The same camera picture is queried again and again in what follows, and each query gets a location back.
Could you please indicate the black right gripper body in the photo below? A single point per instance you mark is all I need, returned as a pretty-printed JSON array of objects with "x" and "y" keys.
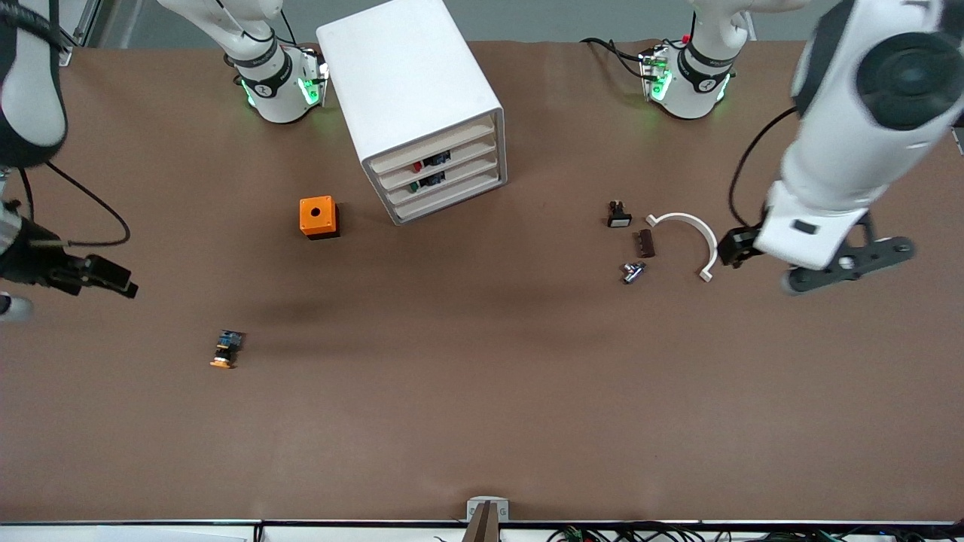
[{"x": 30, "y": 260}]

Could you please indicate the orange push button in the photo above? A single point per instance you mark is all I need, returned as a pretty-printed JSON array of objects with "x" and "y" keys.
[{"x": 226, "y": 350}]

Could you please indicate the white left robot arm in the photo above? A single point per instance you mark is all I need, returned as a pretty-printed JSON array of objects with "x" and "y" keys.
[{"x": 843, "y": 150}]

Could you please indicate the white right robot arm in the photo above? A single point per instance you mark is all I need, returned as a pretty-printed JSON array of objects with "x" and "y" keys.
[{"x": 30, "y": 90}]

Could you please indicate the orange button box with hole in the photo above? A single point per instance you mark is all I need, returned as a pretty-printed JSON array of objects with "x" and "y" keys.
[{"x": 316, "y": 214}]

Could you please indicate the white drawer with green button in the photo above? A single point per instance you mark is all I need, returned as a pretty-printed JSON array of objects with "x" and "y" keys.
[{"x": 478, "y": 167}]

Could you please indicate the white drawer with red button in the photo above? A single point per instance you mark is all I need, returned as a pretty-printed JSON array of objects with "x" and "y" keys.
[{"x": 474, "y": 150}]

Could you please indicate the empty white drawer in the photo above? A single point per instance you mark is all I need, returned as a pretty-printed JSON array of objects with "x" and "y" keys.
[{"x": 452, "y": 202}]

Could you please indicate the green push button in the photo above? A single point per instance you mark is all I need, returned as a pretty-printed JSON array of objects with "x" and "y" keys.
[{"x": 429, "y": 181}]

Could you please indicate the red push button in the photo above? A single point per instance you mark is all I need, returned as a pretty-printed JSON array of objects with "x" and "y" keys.
[{"x": 433, "y": 160}]

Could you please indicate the white drawer cabinet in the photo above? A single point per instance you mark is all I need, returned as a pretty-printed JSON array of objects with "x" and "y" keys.
[{"x": 407, "y": 75}]

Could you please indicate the brown terminal block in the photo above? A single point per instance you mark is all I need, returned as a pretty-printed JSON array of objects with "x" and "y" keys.
[{"x": 645, "y": 244}]

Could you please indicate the silver metal fitting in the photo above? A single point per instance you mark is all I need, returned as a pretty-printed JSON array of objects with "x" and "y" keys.
[{"x": 633, "y": 272}]

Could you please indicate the white curved plastic bracket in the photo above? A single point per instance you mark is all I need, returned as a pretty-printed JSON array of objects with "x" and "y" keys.
[{"x": 709, "y": 241}]

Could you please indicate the black switch with white cap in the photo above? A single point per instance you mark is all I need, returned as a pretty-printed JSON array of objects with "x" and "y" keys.
[{"x": 618, "y": 217}]

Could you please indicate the aluminium frame profile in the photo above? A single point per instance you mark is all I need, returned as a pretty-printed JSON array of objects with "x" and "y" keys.
[{"x": 75, "y": 30}]

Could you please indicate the grey metal edge bracket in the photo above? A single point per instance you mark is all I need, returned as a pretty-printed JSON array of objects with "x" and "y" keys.
[{"x": 473, "y": 506}]

